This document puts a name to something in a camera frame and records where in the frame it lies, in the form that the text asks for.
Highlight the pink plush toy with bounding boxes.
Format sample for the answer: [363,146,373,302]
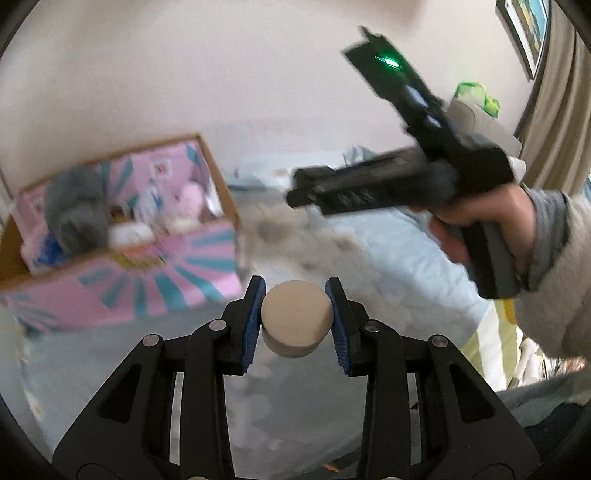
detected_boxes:
[172,181,207,221]

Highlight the beige armchair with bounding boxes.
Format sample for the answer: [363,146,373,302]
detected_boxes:
[445,98,523,158]

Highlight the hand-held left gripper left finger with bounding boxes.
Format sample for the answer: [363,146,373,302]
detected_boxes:
[53,275,267,480]

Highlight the beige round jar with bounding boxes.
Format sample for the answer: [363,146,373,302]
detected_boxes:
[260,279,334,359]

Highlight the person's right hand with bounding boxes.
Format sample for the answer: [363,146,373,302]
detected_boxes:
[411,184,539,289]

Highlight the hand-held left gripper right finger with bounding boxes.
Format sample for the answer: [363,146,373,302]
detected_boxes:
[324,277,541,480]

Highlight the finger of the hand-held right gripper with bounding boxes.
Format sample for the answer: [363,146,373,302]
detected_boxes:
[285,178,419,219]
[293,154,419,186]

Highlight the beige curtain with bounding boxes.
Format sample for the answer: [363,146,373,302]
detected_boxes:
[514,0,591,197]

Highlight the green plastic bag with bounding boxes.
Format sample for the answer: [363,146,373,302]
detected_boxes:
[455,81,501,117]

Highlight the grey plush toy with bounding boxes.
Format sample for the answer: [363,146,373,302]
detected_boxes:
[44,166,112,258]

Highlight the light blue bed sheet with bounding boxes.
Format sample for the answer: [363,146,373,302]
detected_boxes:
[0,152,509,480]

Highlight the cardboard box with pink print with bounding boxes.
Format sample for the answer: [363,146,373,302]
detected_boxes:
[0,133,245,335]

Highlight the framed wall picture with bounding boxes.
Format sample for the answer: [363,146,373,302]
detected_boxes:
[496,0,552,81]

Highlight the person's right forearm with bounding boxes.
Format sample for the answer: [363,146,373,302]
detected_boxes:
[508,185,591,363]

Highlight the yellow cloth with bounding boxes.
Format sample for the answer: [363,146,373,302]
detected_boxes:
[461,298,520,391]

